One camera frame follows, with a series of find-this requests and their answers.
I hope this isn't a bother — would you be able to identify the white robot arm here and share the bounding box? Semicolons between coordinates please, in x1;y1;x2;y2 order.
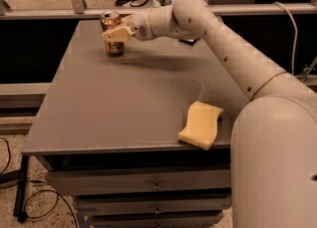
103;0;317;228

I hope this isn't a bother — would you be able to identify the grey drawer cabinet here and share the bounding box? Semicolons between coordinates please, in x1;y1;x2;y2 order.
23;21;247;228

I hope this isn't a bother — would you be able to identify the white cable on rail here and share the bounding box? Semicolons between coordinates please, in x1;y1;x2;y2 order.
272;1;299;76

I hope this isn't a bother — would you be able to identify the black floor cable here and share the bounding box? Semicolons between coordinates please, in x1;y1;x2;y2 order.
0;137;79;228

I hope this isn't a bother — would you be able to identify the dark blue snack packet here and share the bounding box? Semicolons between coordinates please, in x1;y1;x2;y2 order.
179;39;199;46

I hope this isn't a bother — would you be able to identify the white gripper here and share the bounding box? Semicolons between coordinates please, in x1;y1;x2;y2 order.
102;9;155;43

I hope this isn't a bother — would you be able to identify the orange soda can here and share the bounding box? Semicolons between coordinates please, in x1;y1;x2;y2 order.
100;11;125;57

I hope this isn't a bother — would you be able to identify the yellow sponge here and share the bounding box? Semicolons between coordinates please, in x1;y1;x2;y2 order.
177;101;223;150

